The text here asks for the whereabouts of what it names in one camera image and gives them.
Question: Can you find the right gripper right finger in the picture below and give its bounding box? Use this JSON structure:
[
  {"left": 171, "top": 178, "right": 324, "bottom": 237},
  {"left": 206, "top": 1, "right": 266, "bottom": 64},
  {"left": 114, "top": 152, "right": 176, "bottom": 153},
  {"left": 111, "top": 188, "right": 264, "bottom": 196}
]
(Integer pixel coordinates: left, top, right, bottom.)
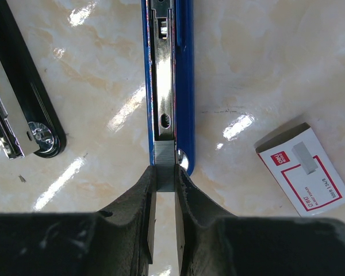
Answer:
[{"left": 174, "top": 166, "right": 345, "bottom": 275}]

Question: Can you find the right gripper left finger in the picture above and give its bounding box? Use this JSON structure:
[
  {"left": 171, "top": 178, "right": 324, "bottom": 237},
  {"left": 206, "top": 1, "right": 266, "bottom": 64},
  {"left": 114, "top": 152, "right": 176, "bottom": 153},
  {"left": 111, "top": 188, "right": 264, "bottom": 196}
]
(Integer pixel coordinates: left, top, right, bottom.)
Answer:
[{"left": 0, "top": 166, "right": 156, "bottom": 275}]

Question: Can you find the grey staple strip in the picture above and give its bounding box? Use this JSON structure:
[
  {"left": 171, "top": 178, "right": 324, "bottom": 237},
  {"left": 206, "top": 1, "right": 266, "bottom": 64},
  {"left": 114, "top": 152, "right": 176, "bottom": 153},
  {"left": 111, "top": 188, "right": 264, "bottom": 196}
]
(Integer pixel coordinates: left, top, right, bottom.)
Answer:
[{"left": 154, "top": 140, "right": 176, "bottom": 192}]

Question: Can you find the red staple box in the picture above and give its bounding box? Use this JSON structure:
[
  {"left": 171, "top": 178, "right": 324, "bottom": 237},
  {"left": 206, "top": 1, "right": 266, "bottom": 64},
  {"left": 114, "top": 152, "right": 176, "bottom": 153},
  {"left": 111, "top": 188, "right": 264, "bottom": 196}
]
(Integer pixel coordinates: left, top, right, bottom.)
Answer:
[{"left": 256, "top": 122, "right": 345, "bottom": 217}]

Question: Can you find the black stapler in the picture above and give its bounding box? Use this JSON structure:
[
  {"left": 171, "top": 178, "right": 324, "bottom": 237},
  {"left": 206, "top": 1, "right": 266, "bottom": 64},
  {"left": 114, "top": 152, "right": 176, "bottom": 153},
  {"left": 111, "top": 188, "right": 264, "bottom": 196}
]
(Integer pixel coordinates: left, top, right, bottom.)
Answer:
[{"left": 0, "top": 1, "right": 67, "bottom": 160}]

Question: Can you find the blue stapler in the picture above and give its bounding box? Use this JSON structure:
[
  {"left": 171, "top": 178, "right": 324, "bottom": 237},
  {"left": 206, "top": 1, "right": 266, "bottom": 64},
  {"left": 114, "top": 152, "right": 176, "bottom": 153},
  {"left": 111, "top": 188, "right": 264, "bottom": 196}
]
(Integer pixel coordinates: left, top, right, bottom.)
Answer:
[{"left": 141, "top": 1, "right": 196, "bottom": 174}]

